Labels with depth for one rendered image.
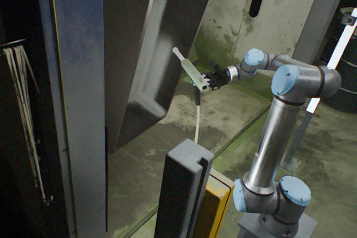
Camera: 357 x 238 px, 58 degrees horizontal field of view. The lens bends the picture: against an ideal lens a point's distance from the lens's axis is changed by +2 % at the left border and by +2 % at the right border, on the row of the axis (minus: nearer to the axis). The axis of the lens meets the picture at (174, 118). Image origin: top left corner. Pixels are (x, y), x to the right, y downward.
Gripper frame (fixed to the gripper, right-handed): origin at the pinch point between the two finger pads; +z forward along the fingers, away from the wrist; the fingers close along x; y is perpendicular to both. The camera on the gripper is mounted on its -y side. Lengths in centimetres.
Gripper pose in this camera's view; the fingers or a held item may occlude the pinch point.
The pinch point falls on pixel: (194, 81)
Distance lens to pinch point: 179.3
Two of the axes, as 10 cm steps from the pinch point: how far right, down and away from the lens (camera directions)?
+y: 1.0, 7.7, 6.3
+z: -9.4, 2.9, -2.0
